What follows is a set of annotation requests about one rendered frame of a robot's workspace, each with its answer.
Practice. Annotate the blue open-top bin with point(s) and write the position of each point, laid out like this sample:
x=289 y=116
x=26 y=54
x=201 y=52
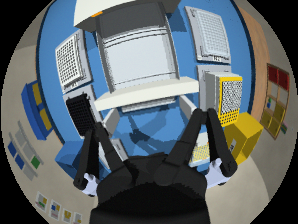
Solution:
x=70 y=155

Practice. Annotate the blue bench mat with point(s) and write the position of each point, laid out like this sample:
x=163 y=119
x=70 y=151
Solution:
x=149 y=130

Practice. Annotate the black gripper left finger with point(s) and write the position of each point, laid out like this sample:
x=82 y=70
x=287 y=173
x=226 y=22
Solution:
x=85 y=179

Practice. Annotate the yellow open bin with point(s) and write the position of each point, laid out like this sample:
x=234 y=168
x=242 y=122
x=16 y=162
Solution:
x=241 y=137

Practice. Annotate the black multiwell plate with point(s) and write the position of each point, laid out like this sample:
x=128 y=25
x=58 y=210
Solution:
x=79 y=113

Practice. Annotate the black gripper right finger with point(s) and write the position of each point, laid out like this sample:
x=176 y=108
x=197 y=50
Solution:
x=219 y=170

